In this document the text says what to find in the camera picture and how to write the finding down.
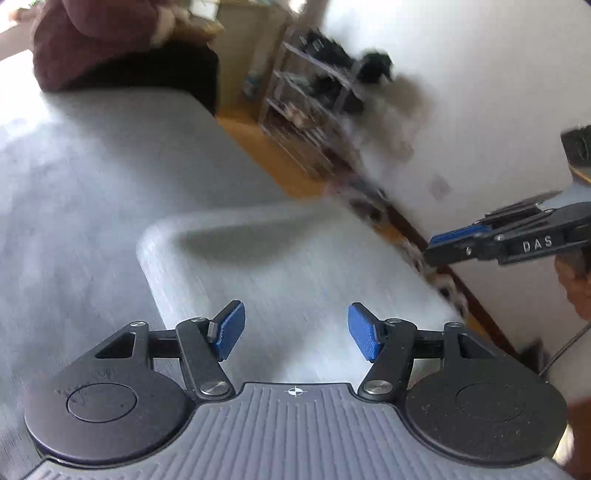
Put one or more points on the beige cabinet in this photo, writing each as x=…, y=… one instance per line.
x=249, y=50

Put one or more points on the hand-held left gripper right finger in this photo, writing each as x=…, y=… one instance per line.
x=364, y=332

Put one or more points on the grey hoodie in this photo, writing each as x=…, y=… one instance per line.
x=286, y=277

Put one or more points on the black shoe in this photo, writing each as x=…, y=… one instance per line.
x=330, y=48

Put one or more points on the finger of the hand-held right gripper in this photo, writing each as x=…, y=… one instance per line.
x=521, y=205
x=455, y=247

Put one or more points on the grey bed blanket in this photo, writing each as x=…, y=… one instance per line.
x=83, y=194

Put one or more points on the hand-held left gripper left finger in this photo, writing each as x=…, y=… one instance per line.
x=229, y=330

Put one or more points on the patterned slipper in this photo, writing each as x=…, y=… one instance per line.
x=436, y=274
x=358, y=196

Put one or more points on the black boot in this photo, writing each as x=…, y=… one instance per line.
x=376, y=67

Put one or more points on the person's right hand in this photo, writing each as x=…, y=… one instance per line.
x=575, y=286

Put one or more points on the metal shoe rack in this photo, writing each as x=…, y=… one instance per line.
x=309, y=110

